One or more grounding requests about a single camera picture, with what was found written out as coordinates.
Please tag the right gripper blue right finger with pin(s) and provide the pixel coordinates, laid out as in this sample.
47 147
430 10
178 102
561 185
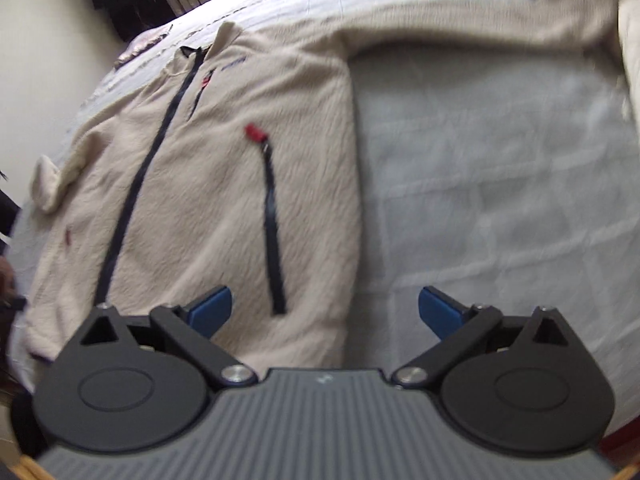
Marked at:
442 314

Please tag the white quilted comforter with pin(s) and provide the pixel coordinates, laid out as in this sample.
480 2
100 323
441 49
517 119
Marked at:
629 33

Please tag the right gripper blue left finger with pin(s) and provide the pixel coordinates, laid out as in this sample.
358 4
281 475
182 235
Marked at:
208 313

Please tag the cream fleece zip jacket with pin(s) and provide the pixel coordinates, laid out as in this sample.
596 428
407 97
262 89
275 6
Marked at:
237 165

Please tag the small folded patterned cloth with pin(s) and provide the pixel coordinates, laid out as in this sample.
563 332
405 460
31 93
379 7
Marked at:
142 43

